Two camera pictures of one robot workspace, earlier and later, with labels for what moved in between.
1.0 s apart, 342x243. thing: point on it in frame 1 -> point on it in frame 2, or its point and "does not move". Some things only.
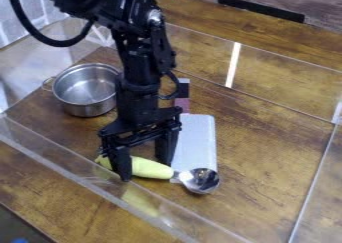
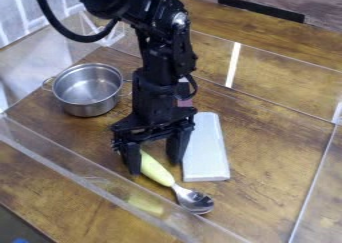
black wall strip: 250,5 does not move
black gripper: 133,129 -> 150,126
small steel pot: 86,86 does not move
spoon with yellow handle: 198,179 -> 193,200
